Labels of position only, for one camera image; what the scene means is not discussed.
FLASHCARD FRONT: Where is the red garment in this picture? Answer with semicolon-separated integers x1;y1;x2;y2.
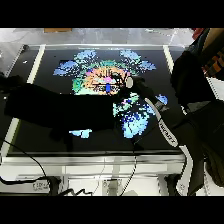
191;28;205;38

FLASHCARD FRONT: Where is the black cable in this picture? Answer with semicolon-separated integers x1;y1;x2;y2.
0;139;53;184
119;141;138;197
59;187;94;197

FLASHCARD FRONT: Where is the striped garment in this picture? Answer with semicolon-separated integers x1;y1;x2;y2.
199;31;224;81

